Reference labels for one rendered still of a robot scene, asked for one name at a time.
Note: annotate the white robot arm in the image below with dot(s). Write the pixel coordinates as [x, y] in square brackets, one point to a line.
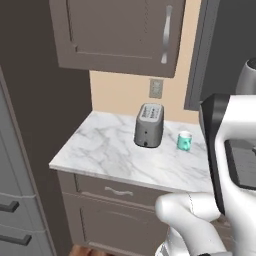
[200, 220]

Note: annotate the grey toaster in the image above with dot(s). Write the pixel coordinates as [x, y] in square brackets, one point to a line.
[149, 126]

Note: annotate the teal mug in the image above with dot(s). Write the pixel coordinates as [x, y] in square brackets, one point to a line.
[184, 140]

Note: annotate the grey drawer front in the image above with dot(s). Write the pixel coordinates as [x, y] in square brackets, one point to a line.
[113, 188]

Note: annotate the grey fridge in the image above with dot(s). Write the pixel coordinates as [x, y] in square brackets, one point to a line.
[18, 186]

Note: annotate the grey wall socket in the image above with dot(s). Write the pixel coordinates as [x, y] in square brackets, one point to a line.
[155, 88]

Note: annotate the grey window frame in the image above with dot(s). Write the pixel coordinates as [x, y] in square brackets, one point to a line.
[200, 56]

